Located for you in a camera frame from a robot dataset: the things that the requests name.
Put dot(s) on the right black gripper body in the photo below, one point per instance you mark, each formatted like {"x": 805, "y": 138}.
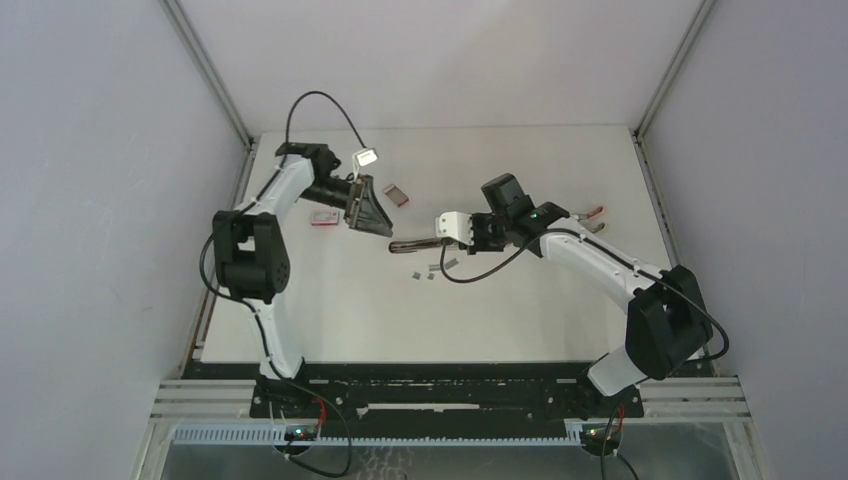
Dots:
{"x": 489, "y": 232}

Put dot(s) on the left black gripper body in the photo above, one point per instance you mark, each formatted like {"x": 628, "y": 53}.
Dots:
{"x": 331, "y": 192}

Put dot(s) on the black silver stapler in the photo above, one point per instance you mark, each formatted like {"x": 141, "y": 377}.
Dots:
{"x": 412, "y": 246}

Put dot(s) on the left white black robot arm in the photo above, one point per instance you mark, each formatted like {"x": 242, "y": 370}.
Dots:
{"x": 251, "y": 263}

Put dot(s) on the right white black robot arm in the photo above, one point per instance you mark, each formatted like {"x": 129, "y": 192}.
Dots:
{"x": 666, "y": 319}

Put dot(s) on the red staple box sleeve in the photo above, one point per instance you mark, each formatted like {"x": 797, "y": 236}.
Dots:
{"x": 325, "y": 218}

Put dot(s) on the open red staple box tray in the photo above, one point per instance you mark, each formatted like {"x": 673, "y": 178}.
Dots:
{"x": 396, "y": 195}

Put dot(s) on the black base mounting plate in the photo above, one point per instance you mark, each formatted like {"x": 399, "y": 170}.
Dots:
{"x": 397, "y": 381}

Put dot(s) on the right controller board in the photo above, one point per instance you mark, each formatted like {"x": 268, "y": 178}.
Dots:
{"x": 596, "y": 436}

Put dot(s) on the controller board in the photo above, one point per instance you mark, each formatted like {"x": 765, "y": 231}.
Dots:
{"x": 301, "y": 434}
{"x": 596, "y": 436}

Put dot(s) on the left controller board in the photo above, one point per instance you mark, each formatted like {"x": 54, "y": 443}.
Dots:
{"x": 301, "y": 434}

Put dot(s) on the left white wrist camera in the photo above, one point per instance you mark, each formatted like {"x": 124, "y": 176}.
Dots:
{"x": 365, "y": 157}

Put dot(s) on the aluminium frame rails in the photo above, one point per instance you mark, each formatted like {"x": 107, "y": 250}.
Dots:
{"x": 675, "y": 400}

